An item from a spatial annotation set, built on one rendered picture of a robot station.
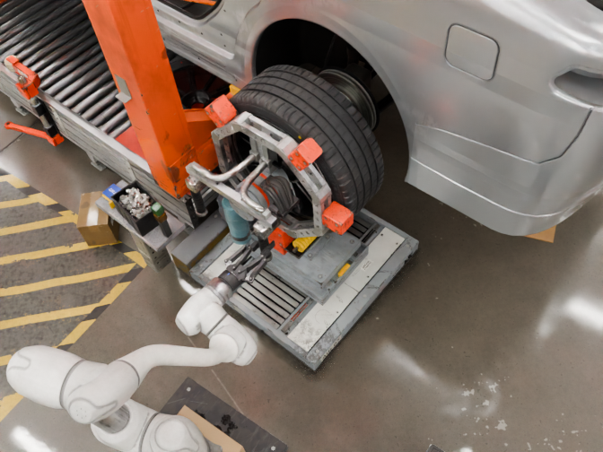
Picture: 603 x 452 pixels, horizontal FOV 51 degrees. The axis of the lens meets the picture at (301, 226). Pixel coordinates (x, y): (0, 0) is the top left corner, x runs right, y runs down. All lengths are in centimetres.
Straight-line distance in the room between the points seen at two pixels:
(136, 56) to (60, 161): 174
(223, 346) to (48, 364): 58
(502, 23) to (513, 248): 168
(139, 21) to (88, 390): 123
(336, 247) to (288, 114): 96
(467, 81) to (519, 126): 21
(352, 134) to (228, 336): 81
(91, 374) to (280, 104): 108
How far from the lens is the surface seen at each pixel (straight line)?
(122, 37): 224
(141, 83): 237
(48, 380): 173
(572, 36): 182
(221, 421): 256
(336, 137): 218
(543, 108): 195
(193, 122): 270
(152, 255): 316
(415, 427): 284
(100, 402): 166
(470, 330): 305
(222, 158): 253
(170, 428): 219
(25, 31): 451
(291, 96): 223
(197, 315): 210
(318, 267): 289
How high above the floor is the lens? 270
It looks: 55 degrees down
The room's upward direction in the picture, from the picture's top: 6 degrees counter-clockwise
